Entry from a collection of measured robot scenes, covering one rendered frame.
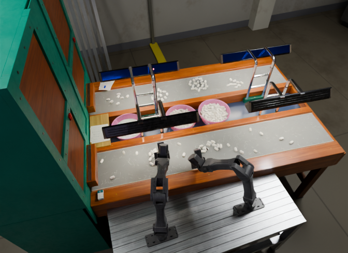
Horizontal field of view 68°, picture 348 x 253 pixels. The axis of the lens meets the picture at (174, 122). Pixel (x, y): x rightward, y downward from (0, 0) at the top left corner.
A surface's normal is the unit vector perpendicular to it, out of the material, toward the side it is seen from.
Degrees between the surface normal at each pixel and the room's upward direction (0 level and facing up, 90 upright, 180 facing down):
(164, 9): 90
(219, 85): 0
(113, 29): 90
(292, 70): 0
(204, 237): 0
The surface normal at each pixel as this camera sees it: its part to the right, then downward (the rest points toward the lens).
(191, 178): -0.01, -0.65
